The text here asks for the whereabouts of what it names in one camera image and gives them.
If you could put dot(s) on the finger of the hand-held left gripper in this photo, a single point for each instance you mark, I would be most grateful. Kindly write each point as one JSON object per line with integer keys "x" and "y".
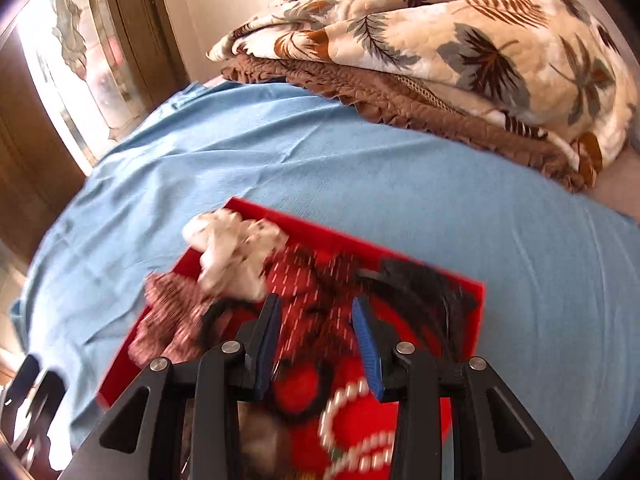
{"x": 45, "y": 405}
{"x": 24, "y": 377}

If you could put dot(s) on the rhinestone bow hair accessory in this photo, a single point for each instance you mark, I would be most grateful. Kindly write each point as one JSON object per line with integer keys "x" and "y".
{"x": 310, "y": 285}

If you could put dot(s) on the brown mattress cover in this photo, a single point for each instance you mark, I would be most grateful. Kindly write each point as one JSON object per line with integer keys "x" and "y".
{"x": 620, "y": 185}

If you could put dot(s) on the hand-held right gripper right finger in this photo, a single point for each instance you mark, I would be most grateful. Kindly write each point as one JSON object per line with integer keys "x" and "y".
{"x": 367, "y": 352}

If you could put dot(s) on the red patterned scrunchie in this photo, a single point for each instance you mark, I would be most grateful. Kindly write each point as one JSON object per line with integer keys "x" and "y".
{"x": 165, "y": 315}

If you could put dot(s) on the stained glass window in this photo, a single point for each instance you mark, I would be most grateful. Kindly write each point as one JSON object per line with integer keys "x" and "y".
{"x": 85, "y": 60}

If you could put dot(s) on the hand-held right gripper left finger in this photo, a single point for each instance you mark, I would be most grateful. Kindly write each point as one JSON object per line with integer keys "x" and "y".
{"x": 267, "y": 347}

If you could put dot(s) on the white scrunchie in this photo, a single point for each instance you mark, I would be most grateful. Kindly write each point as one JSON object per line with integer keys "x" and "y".
{"x": 230, "y": 255}

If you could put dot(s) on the red jewelry box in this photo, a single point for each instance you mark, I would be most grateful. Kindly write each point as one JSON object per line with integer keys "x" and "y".
{"x": 320, "y": 240}

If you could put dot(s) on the leaf print quilt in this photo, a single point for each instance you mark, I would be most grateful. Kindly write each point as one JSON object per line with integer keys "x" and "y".
{"x": 450, "y": 50}

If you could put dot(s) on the blue bed sheet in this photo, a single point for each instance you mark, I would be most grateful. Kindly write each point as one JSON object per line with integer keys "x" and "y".
{"x": 350, "y": 170}

